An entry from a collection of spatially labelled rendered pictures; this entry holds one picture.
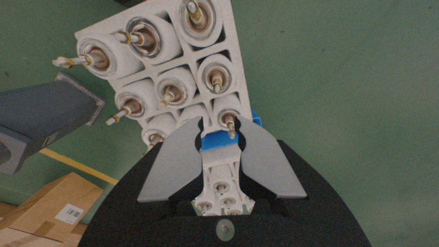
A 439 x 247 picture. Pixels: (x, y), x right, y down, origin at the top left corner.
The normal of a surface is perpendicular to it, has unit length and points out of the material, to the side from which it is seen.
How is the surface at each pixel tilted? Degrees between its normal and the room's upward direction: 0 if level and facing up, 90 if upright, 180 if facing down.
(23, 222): 90
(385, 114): 0
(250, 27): 0
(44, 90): 90
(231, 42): 0
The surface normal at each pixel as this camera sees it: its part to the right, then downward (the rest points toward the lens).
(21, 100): 0.73, -0.59
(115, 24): 0.03, 0.52
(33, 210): 0.91, -0.37
